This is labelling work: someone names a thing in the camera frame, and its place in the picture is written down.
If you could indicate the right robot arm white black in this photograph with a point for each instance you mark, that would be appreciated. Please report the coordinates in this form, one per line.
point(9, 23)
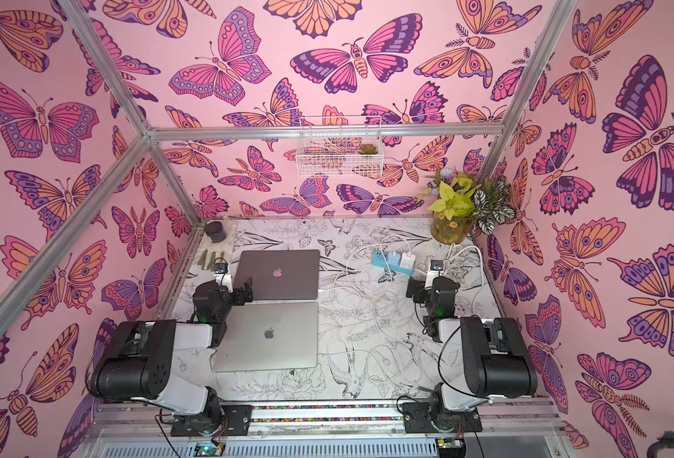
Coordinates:
point(480, 360)

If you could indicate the silver laptop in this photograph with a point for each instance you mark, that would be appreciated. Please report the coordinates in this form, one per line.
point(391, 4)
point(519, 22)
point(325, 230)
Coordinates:
point(270, 336)

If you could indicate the small succulent plant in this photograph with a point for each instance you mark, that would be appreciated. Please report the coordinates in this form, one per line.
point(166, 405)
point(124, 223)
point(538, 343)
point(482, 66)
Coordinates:
point(369, 149)

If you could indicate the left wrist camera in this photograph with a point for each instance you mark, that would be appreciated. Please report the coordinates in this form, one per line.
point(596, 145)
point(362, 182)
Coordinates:
point(220, 266)

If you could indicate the green clips on tray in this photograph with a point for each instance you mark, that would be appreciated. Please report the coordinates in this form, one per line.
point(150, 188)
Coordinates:
point(207, 257)

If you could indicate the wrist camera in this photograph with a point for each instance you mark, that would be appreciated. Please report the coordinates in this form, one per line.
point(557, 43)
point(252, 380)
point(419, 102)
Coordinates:
point(220, 266)
point(436, 266)

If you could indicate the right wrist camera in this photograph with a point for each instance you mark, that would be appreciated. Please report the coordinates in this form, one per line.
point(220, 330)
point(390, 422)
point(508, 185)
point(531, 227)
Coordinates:
point(436, 266)

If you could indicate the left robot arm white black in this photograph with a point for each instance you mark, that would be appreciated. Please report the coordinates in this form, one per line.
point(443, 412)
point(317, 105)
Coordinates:
point(136, 364)

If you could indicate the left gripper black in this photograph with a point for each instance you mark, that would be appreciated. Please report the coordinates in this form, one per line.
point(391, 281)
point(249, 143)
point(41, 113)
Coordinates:
point(239, 293)

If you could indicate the black round speaker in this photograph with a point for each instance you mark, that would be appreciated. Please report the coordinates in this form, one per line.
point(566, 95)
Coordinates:
point(215, 231)

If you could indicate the dark grey laptop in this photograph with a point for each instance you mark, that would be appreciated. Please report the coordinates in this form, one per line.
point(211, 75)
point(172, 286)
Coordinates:
point(280, 274)

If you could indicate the white charger brick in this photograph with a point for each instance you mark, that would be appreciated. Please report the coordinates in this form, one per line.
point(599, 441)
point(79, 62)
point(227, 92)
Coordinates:
point(407, 261)

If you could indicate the white wire basket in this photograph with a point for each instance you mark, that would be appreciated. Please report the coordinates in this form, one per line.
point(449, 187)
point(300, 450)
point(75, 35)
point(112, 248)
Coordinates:
point(330, 146)

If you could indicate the aluminium frame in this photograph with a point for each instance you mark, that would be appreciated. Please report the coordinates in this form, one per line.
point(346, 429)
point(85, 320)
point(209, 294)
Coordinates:
point(17, 295)

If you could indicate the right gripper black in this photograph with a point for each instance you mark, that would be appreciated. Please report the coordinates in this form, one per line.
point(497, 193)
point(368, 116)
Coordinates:
point(419, 289)

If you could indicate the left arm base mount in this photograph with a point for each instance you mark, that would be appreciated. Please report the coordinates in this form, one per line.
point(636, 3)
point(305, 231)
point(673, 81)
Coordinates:
point(223, 421)

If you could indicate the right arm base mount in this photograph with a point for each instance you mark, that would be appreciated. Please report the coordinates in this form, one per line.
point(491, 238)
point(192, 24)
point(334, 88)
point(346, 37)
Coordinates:
point(425, 417)

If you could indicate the glass vase with flowers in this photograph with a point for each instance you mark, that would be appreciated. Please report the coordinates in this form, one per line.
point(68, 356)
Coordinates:
point(464, 206)

